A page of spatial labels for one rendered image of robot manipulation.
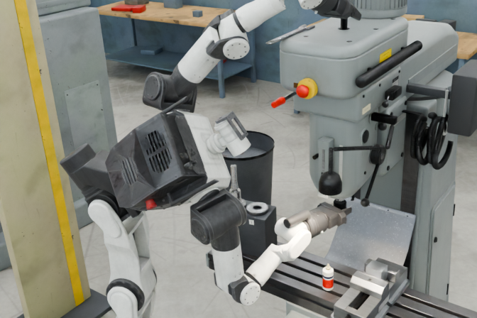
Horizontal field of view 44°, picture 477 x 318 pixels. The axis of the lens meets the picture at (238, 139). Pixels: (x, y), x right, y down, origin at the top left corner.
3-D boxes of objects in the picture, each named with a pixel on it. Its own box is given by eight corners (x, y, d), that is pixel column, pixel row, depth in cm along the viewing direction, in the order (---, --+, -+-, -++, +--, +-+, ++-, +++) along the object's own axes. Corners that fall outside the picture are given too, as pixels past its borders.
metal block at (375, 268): (380, 286, 209) (381, 272, 207) (365, 280, 213) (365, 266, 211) (387, 278, 213) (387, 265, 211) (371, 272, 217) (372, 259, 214)
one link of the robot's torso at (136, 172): (111, 240, 173) (204, 192, 157) (79, 138, 182) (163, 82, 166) (172, 232, 198) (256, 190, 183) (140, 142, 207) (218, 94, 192)
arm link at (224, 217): (216, 259, 173) (211, 221, 167) (198, 247, 179) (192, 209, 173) (246, 242, 179) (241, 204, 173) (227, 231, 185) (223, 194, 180)
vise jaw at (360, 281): (381, 299, 204) (382, 290, 202) (349, 287, 211) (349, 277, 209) (388, 290, 208) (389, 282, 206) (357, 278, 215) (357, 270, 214)
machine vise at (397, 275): (368, 336, 197) (369, 311, 193) (329, 319, 206) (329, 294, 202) (410, 283, 222) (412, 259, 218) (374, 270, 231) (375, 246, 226)
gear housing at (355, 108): (359, 125, 179) (360, 94, 175) (291, 111, 193) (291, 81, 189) (402, 92, 204) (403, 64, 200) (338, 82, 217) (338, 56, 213)
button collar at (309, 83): (314, 100, 172) (314, 81, 170) (297, 97, 175) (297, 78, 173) (318, 99, 174) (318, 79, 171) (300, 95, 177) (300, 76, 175)
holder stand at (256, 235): (266, 259, 241) (265, 217, 232) (218, 248, 250) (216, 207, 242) (277, 243, 250) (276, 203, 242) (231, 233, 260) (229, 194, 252)
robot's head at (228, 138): (224, 162, 179) (248, 150, 175) (206, 135, 177) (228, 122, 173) (231, 152, 185) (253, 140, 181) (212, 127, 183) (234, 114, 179)
